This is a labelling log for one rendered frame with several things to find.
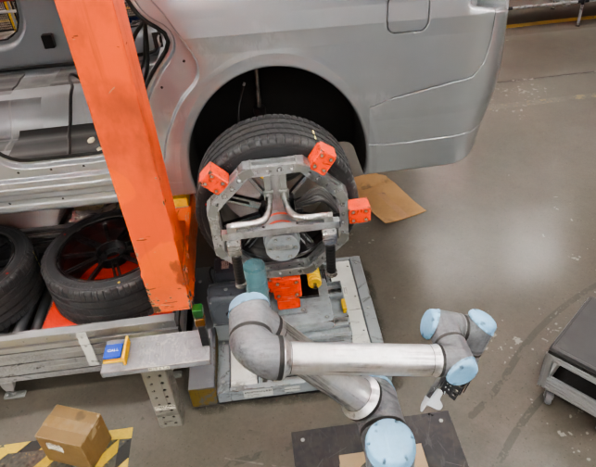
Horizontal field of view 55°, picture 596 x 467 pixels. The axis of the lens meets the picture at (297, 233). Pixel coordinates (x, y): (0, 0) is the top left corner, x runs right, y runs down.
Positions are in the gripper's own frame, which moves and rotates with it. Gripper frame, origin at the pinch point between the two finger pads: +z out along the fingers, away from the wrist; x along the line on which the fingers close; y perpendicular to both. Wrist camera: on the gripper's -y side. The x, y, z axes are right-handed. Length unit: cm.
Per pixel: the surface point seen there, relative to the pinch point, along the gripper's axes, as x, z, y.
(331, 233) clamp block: -2, -31, -57
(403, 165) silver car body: 76, -41, -79
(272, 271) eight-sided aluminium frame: 9, 4, -83
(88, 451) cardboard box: -54, 88, -97
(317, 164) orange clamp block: 5, -48, -76
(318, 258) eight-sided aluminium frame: 20, -7, -72
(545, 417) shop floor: 79, 27, 27
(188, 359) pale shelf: -27, 37, -82
